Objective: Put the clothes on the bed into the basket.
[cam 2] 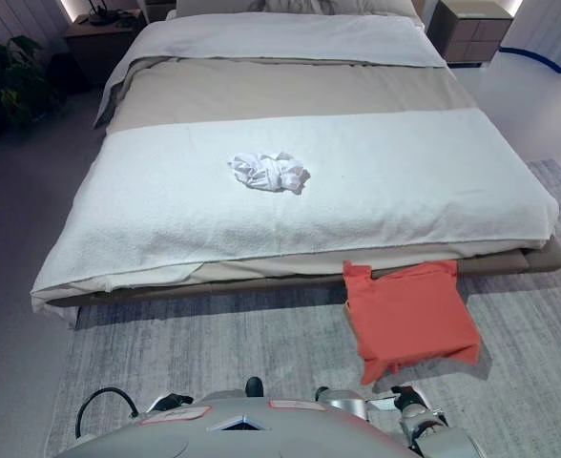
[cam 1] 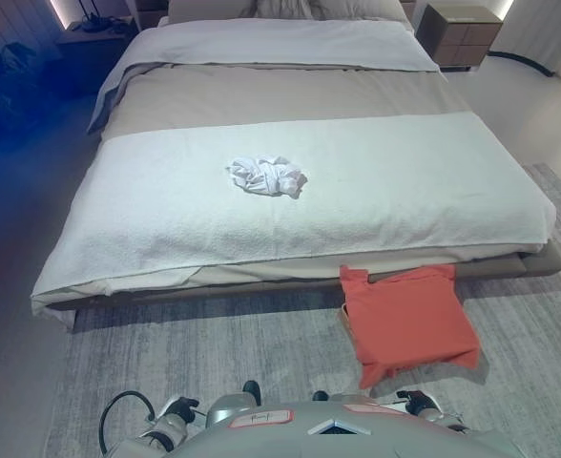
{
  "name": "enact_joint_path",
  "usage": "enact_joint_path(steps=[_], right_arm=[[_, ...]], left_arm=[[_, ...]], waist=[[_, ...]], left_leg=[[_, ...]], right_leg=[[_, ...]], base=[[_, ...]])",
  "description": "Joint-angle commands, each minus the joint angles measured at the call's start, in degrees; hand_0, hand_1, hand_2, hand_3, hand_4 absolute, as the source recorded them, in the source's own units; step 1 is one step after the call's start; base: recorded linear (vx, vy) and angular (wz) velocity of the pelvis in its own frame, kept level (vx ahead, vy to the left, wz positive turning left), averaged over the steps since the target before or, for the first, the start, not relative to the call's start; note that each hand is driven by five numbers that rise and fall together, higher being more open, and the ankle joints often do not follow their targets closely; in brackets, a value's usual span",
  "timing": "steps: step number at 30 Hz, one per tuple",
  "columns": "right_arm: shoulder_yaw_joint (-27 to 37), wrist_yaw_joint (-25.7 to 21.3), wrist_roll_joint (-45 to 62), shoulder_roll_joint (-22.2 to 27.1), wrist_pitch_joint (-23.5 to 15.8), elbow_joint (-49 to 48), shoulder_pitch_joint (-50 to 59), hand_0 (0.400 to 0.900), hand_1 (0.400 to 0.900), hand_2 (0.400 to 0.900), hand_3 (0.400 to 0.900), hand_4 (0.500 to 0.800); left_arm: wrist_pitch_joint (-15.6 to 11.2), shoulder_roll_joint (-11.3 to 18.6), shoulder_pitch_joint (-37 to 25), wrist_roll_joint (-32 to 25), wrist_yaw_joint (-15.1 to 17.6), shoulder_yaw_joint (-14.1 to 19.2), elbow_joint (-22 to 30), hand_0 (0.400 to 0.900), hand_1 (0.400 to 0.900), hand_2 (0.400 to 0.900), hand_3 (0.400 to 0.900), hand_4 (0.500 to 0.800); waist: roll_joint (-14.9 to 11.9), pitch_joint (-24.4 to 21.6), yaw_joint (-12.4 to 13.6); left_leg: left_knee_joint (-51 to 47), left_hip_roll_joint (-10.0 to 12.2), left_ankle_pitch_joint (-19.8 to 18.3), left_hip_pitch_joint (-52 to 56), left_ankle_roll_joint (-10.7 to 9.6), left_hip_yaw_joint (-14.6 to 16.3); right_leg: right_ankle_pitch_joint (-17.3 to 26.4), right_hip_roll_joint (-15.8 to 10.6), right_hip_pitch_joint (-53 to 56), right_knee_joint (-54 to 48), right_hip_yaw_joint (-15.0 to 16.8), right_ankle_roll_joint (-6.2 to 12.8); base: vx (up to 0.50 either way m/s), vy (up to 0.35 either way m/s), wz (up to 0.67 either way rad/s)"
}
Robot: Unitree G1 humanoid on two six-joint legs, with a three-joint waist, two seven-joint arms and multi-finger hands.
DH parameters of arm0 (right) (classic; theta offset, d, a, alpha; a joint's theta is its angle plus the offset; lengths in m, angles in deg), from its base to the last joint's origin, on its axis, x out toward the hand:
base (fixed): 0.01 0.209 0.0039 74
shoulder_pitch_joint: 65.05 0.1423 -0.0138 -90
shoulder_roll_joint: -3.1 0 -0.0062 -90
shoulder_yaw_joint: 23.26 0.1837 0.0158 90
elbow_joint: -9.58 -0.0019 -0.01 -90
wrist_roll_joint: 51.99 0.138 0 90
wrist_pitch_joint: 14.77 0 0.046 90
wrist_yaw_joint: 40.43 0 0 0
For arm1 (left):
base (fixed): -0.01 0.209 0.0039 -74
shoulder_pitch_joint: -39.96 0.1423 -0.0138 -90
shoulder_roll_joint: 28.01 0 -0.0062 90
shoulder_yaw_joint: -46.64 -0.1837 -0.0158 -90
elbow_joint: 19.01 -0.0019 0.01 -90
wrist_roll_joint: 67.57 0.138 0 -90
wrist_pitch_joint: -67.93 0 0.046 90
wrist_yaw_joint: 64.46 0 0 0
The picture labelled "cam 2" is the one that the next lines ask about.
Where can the black device on nightstand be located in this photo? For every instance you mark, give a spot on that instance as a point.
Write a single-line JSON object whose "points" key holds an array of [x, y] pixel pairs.
{"points": [[100, 18]]}

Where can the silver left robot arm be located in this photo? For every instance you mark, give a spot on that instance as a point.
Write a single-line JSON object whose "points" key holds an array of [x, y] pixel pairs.
{"points": [[154, 406]]}

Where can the dark wooden nightstand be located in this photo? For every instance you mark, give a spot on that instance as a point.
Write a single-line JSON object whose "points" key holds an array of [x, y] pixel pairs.
{"points": [[100, 50]]}

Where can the robot silver legs and torso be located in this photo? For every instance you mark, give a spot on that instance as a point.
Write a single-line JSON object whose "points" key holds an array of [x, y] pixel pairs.
{"points": [[214, 348]]}

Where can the white clothes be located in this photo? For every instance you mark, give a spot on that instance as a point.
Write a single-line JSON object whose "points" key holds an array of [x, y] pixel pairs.
{"points": [[266, 172]]}

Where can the orange cloth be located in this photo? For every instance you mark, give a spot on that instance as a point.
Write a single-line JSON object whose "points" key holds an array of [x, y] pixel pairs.
{"points": [[409, 315]]}

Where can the green leafy houseplant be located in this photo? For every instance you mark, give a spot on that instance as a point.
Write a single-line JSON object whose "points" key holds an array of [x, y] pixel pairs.
{"points": [[8, 81]]}

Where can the light wooden drawer nightstand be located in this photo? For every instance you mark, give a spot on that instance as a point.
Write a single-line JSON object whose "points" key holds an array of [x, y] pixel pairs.
{"points": [[471, 33]]}

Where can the blue hoop tube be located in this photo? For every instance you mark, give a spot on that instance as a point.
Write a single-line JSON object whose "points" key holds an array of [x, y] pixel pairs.
{"points": [[543, 58]]}

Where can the beige duvet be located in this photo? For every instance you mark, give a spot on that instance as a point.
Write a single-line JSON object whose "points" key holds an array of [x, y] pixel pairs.
{"points": [[285, 95]]}

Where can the brown upholstered bed frame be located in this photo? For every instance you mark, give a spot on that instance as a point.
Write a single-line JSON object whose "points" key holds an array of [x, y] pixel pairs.
{"points": [[545, 261]]}

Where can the white patterned pillow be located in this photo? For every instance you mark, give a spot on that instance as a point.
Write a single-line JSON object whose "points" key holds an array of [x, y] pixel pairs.
{"points": [[290, 6]]}

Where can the white folded bed cover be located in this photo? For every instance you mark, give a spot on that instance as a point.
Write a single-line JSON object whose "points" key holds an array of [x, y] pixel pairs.
{"points": [[285, 38]]}

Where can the silver left robot leg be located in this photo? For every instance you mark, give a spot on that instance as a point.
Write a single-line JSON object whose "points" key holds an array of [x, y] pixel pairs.
{"points": [[254, 386]]}

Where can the beige bed sheet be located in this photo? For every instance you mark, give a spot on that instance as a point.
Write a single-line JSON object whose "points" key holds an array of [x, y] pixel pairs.
{"points": [[166, 282]]}

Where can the silver robot leg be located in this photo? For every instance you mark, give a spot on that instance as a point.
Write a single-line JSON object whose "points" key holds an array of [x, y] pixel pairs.
{"points": [[345, 404], [254, 386]]}

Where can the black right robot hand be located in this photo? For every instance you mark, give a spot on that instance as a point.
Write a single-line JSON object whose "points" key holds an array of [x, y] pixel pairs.
{"points": [[407, 397]]}

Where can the silver right robot leg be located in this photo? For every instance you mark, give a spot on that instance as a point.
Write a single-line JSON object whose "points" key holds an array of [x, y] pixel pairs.
{"points": [[345, 404]]}

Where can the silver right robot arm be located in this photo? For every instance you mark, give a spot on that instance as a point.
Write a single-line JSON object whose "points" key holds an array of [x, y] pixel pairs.
{"points": [[421, 424]]}

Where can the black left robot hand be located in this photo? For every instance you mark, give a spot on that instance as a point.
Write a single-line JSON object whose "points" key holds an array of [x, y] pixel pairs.
{"points": [[178, 400]]}

